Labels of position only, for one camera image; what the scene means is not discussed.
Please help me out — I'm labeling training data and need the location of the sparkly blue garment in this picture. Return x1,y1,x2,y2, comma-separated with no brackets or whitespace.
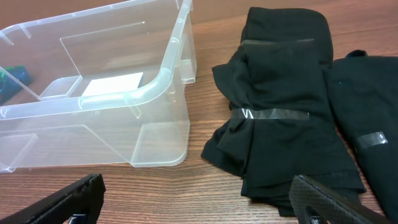
1,65,32,105

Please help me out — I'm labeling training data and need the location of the clear plastic storage bin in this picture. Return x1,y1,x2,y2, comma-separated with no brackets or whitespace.
1,0,197,172

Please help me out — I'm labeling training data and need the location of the large black garment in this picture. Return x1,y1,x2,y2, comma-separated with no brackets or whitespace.
201,7,366,217

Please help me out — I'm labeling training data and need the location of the small black garment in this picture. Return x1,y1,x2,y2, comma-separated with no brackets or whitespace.
325,50,397,223

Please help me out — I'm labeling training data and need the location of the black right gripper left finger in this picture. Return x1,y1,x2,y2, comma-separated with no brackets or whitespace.
1,174,106,224

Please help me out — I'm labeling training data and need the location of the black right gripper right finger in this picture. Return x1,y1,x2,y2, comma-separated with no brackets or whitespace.
289,175,392,224

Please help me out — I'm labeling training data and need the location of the white label in bin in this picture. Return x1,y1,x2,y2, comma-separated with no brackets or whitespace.
82,72,143,97

